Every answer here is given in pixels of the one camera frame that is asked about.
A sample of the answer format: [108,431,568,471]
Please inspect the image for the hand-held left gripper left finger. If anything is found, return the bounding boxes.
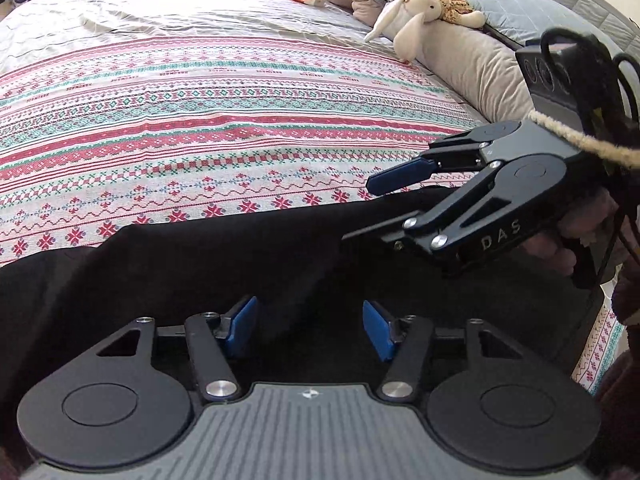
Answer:
[95,296,258,403]

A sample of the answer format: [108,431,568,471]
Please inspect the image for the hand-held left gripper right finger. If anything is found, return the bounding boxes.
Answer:
[362,300,526,403]

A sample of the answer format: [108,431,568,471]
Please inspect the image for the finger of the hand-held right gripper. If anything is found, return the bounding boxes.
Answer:
[366,121,523,196]
[342,157,516,253]

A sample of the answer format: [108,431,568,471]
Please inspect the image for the black pants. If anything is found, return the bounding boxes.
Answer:
[0,185,618,411]

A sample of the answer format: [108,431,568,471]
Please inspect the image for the person's right hand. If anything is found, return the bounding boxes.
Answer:
[525,192,621,273]

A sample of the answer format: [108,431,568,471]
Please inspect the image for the long grey bolster pillow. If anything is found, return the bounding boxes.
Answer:
[420,22,538,136]

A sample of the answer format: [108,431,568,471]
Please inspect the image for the white plush rabbit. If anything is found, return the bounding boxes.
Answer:
[363,0,443,63]

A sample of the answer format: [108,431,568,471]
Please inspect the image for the light blue pillow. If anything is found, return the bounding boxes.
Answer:
[465,0,626,61]

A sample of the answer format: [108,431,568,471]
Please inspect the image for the pinkish grey cushion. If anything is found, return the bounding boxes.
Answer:
[325,0,396,26]

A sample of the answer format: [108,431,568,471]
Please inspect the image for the floral dressed rag doll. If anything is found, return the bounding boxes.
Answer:
[435,0,486,28]

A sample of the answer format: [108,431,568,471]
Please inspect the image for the patterned red green blanket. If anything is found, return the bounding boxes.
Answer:
[0,35,626,396]

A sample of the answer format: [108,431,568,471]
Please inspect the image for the grey checked bed sheet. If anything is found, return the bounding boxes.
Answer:
[0,0,381,76]

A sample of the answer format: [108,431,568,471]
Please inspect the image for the beige rope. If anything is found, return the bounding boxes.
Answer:
[527,110,640,171]

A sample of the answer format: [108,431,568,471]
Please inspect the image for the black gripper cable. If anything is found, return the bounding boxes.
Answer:
[540,27,640,271]

